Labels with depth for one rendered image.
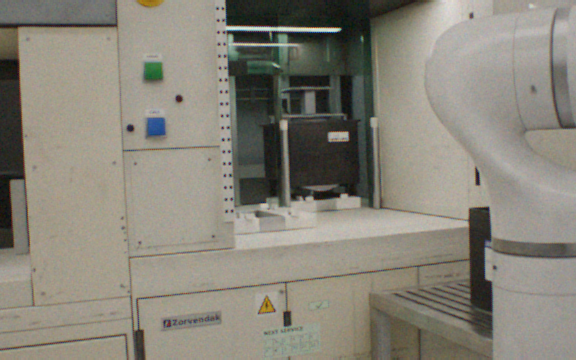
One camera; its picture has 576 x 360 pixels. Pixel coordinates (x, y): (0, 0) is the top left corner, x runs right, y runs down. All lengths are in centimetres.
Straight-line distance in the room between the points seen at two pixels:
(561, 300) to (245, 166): 164
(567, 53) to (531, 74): 4
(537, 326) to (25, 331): 87
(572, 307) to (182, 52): 84
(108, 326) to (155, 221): 20
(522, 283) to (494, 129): 15
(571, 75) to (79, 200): 85
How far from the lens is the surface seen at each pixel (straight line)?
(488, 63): 69
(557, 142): 167
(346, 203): 195
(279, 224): 153
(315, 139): 190
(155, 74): 125
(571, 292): 69
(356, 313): 142
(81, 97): 124
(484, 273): 123
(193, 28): 129
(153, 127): 124
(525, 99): 68
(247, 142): 224
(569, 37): 68
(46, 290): 126
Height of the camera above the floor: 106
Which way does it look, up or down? 3 degrees down
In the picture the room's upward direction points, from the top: 2 degrees counter-clockwise
